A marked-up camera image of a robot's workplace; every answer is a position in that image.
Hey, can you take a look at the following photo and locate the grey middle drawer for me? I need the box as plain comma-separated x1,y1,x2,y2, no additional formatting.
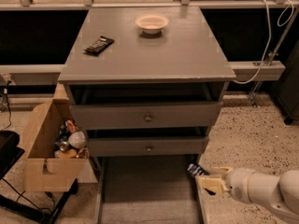
88,136,209,157

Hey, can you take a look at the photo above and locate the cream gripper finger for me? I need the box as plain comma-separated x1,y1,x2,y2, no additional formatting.
208,167,233,176
196,175,225,194

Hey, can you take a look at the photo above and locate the grey open bottom drawer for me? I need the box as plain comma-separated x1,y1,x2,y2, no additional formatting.
95,155,205,224

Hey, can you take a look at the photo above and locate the white cable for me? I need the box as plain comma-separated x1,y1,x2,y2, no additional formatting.
233,0,295,86

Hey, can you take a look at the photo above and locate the metal railing frame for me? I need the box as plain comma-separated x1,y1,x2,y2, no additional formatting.
0,0,298,81

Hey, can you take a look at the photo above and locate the metal soda can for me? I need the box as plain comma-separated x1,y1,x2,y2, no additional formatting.
59,141,69,152

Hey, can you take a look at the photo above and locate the black snack bar wrapper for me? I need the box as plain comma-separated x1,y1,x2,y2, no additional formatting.
84,35,115,55

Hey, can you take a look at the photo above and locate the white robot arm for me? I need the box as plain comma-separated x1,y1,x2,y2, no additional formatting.
195,167,299,224

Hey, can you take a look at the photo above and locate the white paper bowl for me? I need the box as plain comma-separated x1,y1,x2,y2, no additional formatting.
135,13,169,35

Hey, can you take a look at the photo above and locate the blue rxbar blueberry wrapper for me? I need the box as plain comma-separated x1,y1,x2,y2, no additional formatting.
187,163,208,177

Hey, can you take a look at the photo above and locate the black stand with tray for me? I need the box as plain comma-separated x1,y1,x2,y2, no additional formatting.
0,131,78,224

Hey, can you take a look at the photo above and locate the grey wooden drawer cabinet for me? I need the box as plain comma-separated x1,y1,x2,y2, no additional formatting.
57,6,237,224

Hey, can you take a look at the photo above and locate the cardboard box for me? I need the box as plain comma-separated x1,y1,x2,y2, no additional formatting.
21,99,88,192

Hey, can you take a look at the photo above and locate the grey top drawer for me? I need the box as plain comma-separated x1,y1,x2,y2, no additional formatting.
70,102,222,130

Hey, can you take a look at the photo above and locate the colourful snack bag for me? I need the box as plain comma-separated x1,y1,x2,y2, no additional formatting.
59,119,78,138

